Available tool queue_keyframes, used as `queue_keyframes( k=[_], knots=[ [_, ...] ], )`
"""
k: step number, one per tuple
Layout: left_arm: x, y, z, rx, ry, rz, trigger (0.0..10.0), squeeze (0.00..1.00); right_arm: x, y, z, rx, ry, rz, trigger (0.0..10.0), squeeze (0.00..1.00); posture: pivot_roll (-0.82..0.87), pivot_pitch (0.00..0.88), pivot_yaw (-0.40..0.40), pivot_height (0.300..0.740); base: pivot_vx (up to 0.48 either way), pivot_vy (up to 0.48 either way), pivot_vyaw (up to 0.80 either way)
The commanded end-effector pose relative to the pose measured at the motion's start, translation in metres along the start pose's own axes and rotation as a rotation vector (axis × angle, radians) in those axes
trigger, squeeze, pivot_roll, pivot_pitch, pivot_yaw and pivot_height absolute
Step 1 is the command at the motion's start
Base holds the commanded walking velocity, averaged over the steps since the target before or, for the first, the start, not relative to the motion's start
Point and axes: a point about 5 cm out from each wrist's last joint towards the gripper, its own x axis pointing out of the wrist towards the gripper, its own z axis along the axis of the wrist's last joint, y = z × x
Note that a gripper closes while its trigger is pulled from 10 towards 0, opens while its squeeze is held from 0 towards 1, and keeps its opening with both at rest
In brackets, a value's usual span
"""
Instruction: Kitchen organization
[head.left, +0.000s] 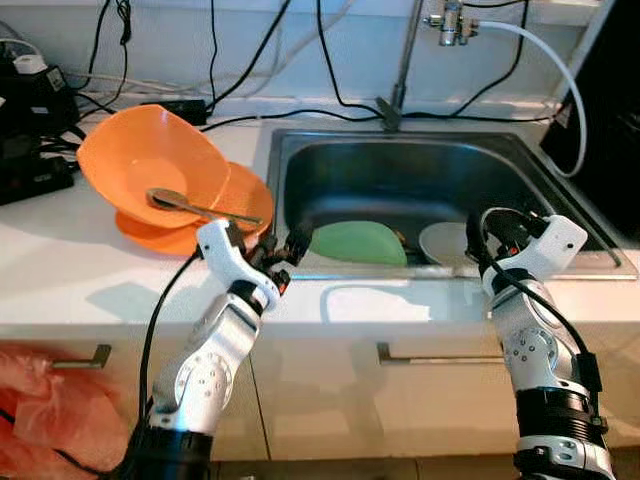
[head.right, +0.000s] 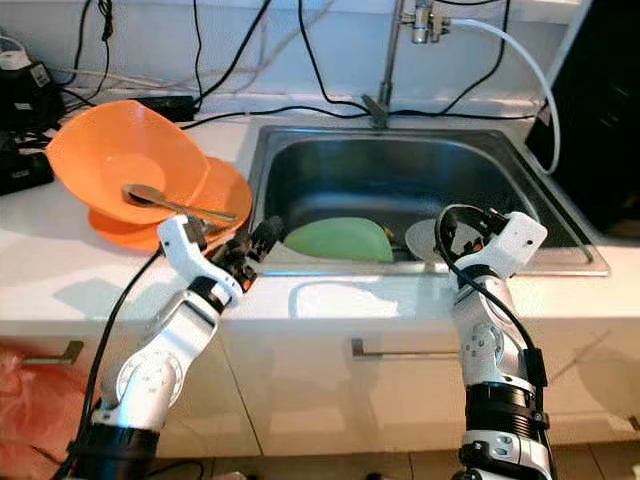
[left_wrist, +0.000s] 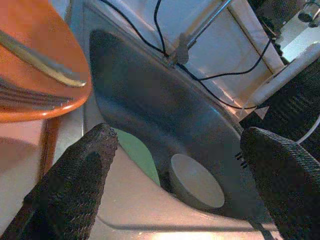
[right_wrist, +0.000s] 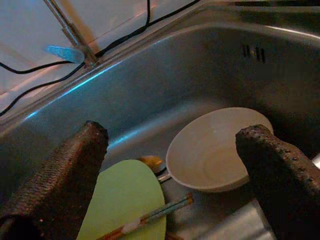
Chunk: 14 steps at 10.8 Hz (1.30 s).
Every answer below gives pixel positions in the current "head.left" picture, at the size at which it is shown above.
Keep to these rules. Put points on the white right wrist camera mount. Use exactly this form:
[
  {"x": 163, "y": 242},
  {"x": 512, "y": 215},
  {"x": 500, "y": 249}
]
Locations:
[{"x": 560, "y": 240}]

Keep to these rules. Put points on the black power adapter brick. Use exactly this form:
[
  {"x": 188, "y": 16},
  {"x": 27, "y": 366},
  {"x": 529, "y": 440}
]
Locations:
[{"x": 190, "y": 108}]

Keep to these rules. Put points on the green plate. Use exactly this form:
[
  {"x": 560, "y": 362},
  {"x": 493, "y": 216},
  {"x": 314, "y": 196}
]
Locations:
[{"x": 360, "y": 245}]

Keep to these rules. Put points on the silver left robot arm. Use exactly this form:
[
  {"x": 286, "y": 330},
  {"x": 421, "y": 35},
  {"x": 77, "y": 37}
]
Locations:
[{"x": 200, "y": 380}]

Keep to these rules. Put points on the white plug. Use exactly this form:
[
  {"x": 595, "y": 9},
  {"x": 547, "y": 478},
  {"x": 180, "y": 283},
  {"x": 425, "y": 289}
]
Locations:
[{"x": 28, "y": 62}]

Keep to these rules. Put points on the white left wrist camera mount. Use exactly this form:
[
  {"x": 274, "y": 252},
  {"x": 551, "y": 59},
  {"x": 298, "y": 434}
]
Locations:
[{"x": 222, "y": 250}]

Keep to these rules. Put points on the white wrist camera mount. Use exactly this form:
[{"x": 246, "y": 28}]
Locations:
[
  {"x": 560, "y": 240},
  {"x": 222, "y": 250}
]

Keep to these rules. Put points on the white kitchen cabinet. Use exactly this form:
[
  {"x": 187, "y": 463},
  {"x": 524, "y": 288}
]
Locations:
[{"x": 350, "y": 400}]

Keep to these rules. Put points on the stainless steel sink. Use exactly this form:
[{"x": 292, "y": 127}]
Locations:
[{"x": 400, "y": 180}]

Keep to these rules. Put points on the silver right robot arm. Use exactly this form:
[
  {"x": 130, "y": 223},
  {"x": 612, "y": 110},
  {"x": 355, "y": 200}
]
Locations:
[{"x": 535, "y": 350}]

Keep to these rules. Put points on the pale grey bowl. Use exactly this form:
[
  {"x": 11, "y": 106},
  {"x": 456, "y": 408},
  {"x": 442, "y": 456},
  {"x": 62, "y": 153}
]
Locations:
[{"x": 445, "y": 245}]

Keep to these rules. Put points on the chrome faucet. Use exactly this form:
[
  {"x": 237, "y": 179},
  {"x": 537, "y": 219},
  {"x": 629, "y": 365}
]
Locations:
[{"x": 388, "y": 112}]

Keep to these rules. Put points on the black power strip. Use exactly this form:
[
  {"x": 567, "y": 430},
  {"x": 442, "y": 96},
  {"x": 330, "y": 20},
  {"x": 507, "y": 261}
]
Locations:
[{"x": 30, "y": 180}]

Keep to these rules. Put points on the red plastic bag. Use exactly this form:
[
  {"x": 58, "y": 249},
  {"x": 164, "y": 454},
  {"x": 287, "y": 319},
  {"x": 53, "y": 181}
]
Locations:
[{"x": 50, "y": 420}]

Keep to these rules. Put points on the black charger box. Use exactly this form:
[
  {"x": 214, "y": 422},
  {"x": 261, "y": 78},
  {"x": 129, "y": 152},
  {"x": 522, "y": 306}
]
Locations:
[{"x": 35, "y": 105}]

